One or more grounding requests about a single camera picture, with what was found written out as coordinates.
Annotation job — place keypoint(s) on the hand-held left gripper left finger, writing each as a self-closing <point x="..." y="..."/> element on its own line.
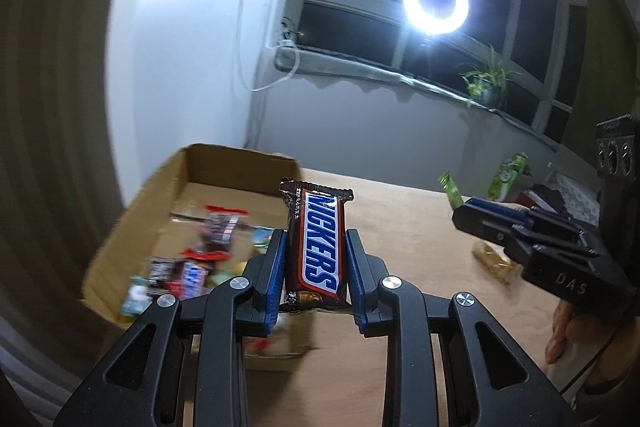
<point x="275" y="278"/>

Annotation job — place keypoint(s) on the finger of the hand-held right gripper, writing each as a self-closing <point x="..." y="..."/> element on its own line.
<point x="482" y="224"/>
<point x="500" y="208"/>

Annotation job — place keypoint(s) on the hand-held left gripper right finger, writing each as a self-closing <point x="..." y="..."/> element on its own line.
<point x="352" y="278"/>

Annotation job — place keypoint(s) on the large brown chocolate bar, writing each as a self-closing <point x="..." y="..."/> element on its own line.
<point x="315" y="252"/>

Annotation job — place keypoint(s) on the slim green snack packet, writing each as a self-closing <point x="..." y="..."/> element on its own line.
<point x="450" y="189"/>

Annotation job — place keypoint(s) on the brown cardboard box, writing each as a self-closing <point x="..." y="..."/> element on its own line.
<point x="225" y="187"/>

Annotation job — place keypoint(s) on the person's right forearm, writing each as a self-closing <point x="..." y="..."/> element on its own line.
<point x="620" y="372"/>

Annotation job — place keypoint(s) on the person's right hand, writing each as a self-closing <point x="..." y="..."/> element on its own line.
<point x="570" y="332"/>

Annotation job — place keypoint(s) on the green snack bag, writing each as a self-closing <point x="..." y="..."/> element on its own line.
<point x="507" y="177"/>

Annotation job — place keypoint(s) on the dark red box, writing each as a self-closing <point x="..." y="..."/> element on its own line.
<point x="540" y="199"/>

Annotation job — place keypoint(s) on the yellow brown snack packet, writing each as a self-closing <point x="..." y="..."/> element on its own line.
<point x="495" y="264"/>

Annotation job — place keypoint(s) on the white lace cloth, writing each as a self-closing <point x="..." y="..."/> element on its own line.
<point x="575" y="194"/>

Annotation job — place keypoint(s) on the red brown snack packet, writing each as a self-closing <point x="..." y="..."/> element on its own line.
<point x="220" y="227"/>

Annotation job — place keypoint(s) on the dark snack packet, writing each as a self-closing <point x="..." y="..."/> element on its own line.
<point x="162" y="273"/>

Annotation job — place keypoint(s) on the potted green plant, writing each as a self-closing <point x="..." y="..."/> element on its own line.
<point x="485" y="89"/>

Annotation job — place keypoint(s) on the teal white snack packet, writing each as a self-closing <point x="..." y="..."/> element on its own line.
<point x="135" y="299"/>

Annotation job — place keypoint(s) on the olive curtain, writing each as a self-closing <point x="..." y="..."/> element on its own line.
<point x="582" y="72"/>

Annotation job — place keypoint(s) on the brown curtain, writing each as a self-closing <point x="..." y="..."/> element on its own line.
<point x="50" y="132"/>

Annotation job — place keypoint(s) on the window with white frame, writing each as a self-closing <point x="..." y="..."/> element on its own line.
<point x="350" y="22"/>

